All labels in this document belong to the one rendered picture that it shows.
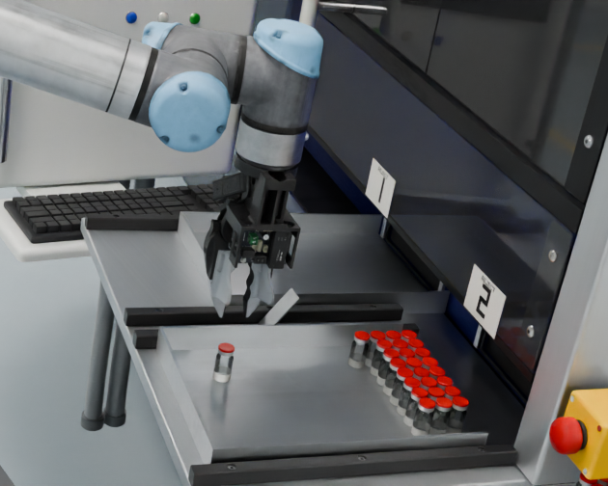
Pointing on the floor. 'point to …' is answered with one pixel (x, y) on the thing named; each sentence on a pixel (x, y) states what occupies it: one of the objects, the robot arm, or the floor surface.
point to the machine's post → (583, 312)
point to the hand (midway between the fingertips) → (233, 303)
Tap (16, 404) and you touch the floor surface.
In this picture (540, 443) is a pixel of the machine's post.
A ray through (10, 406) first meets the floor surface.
